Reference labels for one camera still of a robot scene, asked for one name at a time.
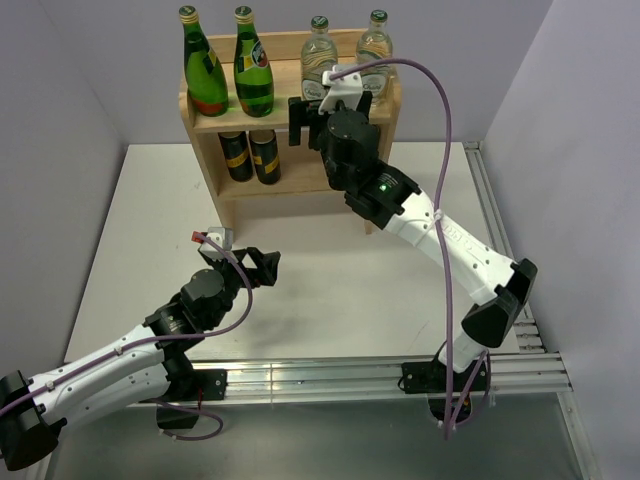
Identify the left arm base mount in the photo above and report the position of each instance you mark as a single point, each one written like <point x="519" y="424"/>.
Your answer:
<point x="180" y="408"/>

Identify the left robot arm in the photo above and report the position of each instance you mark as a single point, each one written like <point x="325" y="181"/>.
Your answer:
<point x="148" y="363"/>

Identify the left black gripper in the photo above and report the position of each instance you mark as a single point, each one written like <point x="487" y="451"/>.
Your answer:
<point x="265" y="264"/>

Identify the wooden two-tier shelf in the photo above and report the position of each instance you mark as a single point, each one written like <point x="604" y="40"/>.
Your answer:
<point x="301" y="168"/>

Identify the black gold can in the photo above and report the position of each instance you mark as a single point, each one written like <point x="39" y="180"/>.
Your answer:
<point x="265" y="156"/>
<point x="236" y="154"/>

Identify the aluminium frame rail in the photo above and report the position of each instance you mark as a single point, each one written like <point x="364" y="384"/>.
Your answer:
<point x="312" y="374"/>

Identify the black gold can front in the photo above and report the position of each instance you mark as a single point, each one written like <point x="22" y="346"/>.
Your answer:
<point x="265" y="156"/>

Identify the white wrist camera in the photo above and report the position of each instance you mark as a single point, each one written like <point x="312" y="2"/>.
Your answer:
<point x="214" y="244"/>
<point x="343" y="85"/>

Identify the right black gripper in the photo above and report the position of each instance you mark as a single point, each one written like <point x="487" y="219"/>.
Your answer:
<point x="304" y="114"/>

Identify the small clear glass bottle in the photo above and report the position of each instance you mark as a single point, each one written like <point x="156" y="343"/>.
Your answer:
<point x="319" y="53"/>

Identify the green bottle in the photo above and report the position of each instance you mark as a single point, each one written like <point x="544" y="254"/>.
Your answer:
<point x="252" y="72"/>
<point x="205" y="79"/>

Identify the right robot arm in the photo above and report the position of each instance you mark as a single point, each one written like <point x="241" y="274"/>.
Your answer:
<point x="383" y="195"/>

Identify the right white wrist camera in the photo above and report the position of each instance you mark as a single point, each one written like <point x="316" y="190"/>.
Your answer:
<point x="343" y="85"/>

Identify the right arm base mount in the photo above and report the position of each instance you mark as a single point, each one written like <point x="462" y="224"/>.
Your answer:
<point x="470" y="388"/>

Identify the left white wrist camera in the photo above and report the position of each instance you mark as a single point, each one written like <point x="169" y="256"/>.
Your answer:
<point x="214" y="244"/>

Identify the large clear soda water bottle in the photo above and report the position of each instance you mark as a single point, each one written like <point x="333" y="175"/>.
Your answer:
<point x="375" y="44"/>

